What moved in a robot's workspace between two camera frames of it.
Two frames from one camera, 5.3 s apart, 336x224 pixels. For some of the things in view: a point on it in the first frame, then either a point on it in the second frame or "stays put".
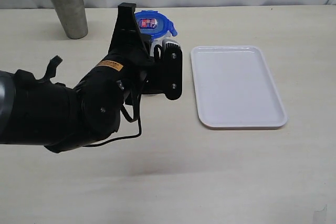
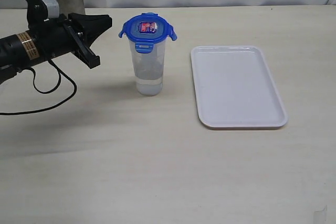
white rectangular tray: [234, 88] stays put
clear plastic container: [156, 44] to [149, 68]
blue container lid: [154, 23] stays put
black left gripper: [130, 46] to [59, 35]
